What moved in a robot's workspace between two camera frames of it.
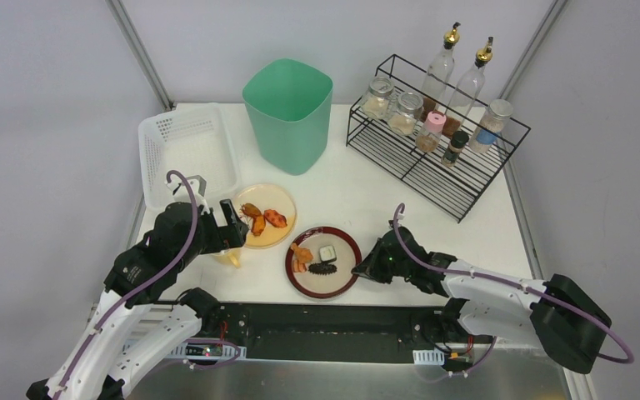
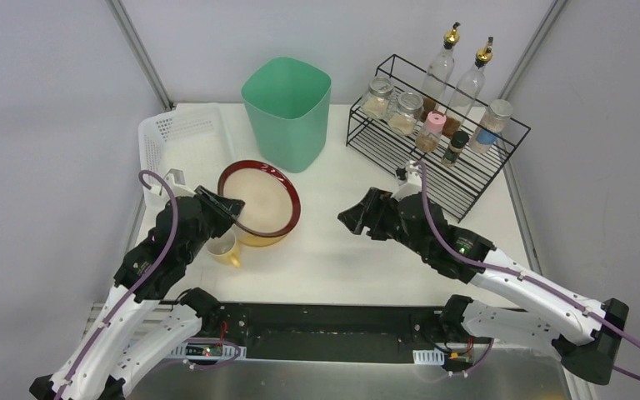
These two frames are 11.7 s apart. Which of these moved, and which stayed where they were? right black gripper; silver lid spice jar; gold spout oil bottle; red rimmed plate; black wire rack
Moved: red rimmed plate; right black gripper
Stayed: silver lid spice jar; black wire rack; gold spout oil bottle
